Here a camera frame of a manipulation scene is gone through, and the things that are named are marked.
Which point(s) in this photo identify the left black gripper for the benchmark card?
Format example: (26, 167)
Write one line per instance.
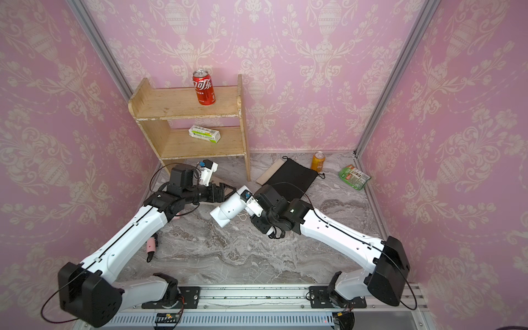
(216, 199)

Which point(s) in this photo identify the aluminium front rail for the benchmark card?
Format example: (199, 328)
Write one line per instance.
(276, 306)

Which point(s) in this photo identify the black drawstring pouch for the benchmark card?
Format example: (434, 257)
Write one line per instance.
(292, 180)

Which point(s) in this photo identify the white green small box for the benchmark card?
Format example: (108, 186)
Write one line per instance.
(204, 133)

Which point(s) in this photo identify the green snack packet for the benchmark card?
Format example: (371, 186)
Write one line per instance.
(354, 177)

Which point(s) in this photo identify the red cola can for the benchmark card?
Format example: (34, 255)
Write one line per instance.
(202, 82)

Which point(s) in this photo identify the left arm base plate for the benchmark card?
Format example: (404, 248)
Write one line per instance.
(188, 298)

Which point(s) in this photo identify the pink hair dryer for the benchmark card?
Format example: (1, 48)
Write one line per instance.
(152, 244)

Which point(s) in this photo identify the wooden two-tier shelf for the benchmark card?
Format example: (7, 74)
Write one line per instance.
(155, 111)

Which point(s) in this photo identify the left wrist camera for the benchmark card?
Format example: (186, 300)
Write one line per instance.
(207, 168)

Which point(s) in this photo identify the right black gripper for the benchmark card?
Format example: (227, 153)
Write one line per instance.
(258, 223)

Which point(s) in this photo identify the beige linen drawstring bag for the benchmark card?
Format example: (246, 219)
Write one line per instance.
(220, 181)

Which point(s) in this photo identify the beige pouch under black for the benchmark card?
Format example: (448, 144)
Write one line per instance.
(270, 172)

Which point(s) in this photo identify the white hair dryer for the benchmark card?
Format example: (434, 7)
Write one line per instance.
(229, 209)

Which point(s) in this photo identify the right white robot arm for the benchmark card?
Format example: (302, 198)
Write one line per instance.
(384, 263)

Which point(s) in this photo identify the orange drink can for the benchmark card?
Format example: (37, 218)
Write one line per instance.
(318, 161)

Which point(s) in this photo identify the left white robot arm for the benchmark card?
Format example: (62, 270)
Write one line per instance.
(89, 290)

